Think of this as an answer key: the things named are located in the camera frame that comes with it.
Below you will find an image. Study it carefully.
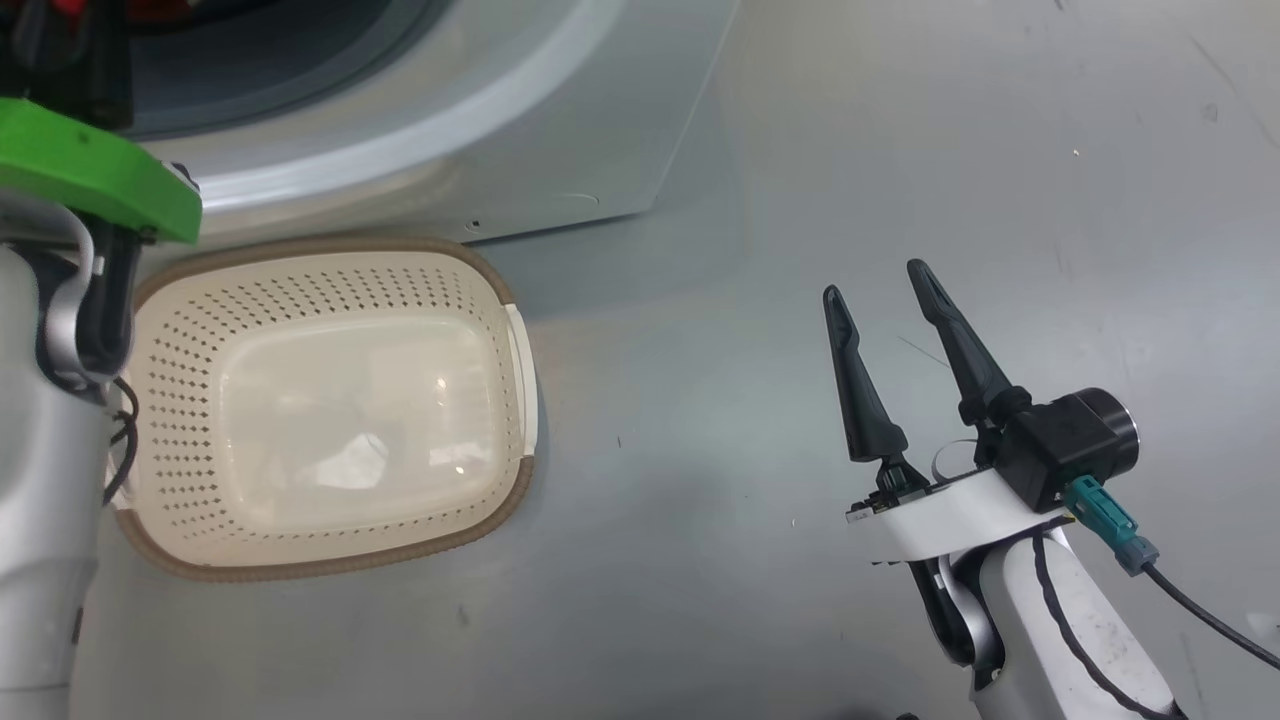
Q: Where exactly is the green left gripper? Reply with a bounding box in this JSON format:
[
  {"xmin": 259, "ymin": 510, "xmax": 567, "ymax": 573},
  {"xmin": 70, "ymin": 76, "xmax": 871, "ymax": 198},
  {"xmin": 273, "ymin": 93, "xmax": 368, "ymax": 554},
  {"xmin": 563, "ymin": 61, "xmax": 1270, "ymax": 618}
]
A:
[{"xmin": 0, "ymin": 0, "xmax": 203, "ymax": 246}]

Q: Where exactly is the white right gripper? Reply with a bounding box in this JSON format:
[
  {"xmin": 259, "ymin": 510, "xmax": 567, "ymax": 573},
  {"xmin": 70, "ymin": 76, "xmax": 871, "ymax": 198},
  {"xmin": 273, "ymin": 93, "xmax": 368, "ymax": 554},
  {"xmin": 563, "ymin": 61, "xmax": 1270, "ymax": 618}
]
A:
[{"xmin": 822, "ymin": 259, "xmax": 1077, "ymax": 566}]

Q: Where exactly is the left braided black cable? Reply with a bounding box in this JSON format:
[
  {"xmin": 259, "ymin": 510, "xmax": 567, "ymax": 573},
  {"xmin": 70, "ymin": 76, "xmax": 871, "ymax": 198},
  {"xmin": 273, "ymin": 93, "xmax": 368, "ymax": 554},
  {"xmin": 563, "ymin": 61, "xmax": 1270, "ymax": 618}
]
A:
[{"xmin": 100, "ymin": 375, "xmax": 141, "ymax": 507}]

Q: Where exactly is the beige perforated laundry basket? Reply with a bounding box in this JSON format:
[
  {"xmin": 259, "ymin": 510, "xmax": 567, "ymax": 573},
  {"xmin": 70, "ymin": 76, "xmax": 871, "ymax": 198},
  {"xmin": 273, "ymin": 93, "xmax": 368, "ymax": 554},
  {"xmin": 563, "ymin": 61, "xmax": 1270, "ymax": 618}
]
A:
[{"xmin": 108, "ymin": 238, "xmax": 539, "ymax": 583}]

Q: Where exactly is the white washing machine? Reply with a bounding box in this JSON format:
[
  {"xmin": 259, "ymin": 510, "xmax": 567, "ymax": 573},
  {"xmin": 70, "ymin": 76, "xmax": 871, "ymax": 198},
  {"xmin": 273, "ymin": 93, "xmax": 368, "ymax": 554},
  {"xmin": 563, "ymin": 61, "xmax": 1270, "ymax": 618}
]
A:
[{"xmin": 100, "ymin": 0, "xmax": 741, "ymax": 247}]

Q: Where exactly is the right teal connector cable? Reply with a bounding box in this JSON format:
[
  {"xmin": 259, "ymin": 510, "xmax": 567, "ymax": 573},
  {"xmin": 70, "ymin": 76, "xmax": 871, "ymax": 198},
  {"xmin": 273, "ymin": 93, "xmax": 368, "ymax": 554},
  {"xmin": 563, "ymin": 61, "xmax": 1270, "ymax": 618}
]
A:
[{"xmin": 1063, "ymin": 475, "xmax": 1280, "ymax": 673}]

